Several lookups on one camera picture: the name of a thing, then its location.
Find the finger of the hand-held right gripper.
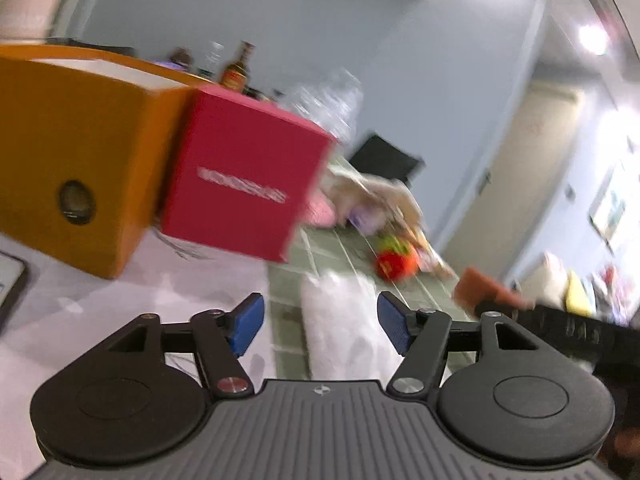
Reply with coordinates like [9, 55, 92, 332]
[472, 300, 538, 323]

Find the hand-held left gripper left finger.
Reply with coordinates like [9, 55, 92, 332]
[95, 292, 266, 401]

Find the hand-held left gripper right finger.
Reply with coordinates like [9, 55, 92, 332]
[377, 291, 556, 401]

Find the reddish brown cloth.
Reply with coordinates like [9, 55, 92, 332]
[452, 267, 533, 311]

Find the white fluffy cloth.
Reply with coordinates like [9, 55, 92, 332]
[300, 270, 416, 381]

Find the pink cloth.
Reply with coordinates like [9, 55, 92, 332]
[305, 195, 336, 226]

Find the orange cardboard box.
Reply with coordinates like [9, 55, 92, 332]
[0, 44, 201, 281]

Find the strawberry plush toy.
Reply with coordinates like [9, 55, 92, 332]
[375, 237, 420, 281]

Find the cream door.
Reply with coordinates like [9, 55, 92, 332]
[440, 80, 586, 281]

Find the beige cloth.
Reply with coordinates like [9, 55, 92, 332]
[320, 172, 426, 241]

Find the red cardboard box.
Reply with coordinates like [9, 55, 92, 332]
[161, 85, 337, 264]

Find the black office chair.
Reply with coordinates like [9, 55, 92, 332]
[347, 131, 427, 191]

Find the clear plastic bag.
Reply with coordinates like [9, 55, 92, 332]
[280, 67, 363, 141]

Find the dark liquor bottle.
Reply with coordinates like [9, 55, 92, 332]
[220, 41, 257, 92]

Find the clear plastic water bottle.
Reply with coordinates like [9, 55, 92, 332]
[205, 42, 226, 78]

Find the pink water bottle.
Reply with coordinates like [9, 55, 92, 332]
[0, 0, 68, 41]

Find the framed wall picture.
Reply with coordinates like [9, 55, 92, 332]
[590, 165, 628, 251]

